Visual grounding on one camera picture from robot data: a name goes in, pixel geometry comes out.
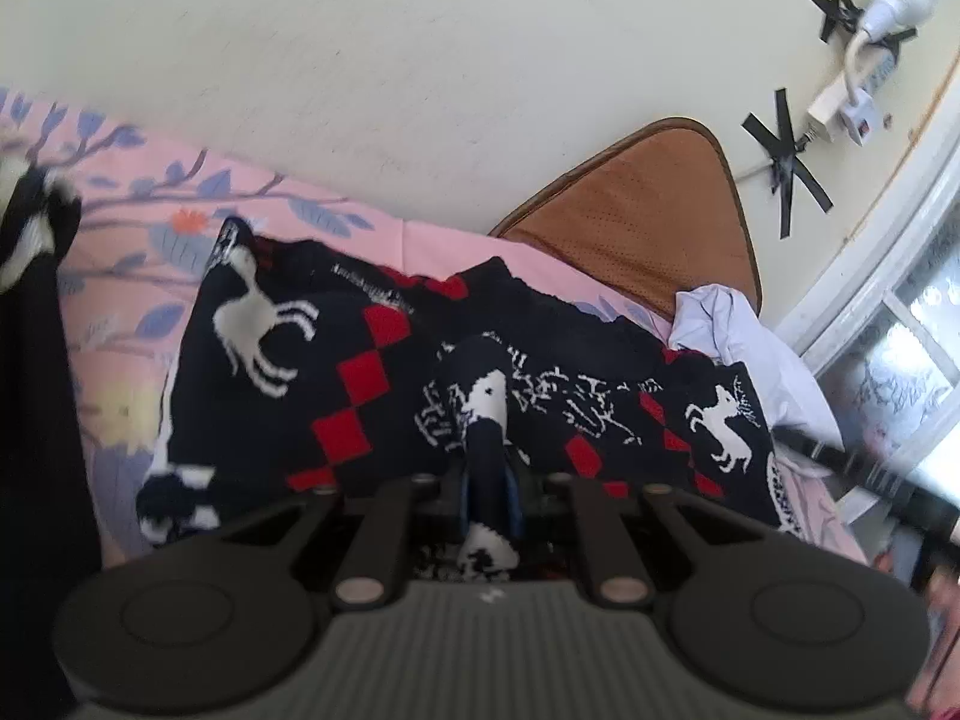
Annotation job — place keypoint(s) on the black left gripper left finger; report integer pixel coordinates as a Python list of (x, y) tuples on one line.
[(410, 529)]

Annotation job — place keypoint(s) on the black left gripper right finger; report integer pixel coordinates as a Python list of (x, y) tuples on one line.
[(569, 528)]

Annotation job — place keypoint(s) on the black red horse-pattern sweater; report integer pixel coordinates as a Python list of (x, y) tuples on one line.
[(302, 367)]

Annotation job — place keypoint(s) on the black clothes pile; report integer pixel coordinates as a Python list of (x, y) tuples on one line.
[(50, 540)]

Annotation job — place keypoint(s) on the white crumpled garment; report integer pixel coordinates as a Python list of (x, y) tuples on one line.
[(718, 321)]

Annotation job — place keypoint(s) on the white framed glass door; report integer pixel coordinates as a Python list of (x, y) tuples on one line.
[(880, 328)]

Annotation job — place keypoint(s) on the brown perforated cushion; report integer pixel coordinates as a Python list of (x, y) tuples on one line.
[(654, 214)]

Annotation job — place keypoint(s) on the pink floral bed sheet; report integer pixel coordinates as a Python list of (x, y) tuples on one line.
[(152, 209)]

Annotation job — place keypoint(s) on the black tape cross lower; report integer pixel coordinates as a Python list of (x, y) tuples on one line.
[(783, 149)]

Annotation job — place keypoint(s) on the white plug adapter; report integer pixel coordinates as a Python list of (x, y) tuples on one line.
[(832, 114)]

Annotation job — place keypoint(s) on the white power strip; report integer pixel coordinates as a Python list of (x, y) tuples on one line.
[(872, 67)]

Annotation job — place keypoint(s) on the white wall lamp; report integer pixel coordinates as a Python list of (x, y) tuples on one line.
[(883, 17)]

